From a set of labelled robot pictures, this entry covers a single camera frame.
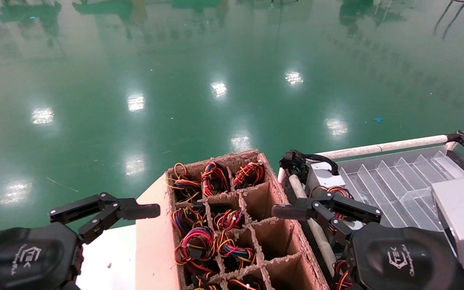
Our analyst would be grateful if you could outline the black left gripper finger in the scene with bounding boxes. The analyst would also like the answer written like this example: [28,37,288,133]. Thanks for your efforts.
[50,193,161,245]

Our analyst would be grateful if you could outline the black pipe corner joint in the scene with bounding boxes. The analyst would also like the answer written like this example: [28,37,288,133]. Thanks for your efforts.
[446,130,464,150]

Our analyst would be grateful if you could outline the beige flat board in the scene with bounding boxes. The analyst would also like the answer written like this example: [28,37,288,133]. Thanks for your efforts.
[135,173,181,290]

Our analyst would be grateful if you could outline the white frame pipe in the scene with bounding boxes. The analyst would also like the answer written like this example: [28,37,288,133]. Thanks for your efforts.
[277,167,337,278]
[316,134,452,161]

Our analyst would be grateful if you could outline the power supply with wire bundle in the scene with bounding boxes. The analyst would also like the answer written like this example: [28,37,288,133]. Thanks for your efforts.
[233,161,266,190]
[309,184,365,232]
[225,277,261,290]
[167,162,201,203]
[215,238,257,271]
[171,206,207,239]
[334,259,354,290]
[213,209,245,233]
[190,272,221,290]
[174,226,218,276]

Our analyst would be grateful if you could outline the brown cardboard divider box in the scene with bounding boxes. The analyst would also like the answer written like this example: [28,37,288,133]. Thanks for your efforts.
[166,150,330,290]

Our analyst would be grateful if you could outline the wire bundles in box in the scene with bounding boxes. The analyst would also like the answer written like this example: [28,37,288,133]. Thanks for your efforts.
[201,161,231,197]

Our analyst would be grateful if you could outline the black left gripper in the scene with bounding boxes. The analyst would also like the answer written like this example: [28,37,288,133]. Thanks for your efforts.
[0,223,84,290]

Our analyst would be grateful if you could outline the power supply with black cable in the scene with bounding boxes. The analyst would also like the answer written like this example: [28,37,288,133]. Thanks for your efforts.
[279,149,347,199]

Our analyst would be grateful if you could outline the clear plastic divider tray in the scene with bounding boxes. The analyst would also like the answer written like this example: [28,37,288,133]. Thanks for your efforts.
[335,144,464,242]

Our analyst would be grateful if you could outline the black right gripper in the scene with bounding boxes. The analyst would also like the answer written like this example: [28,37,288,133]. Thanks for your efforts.
[271,189,460,290]

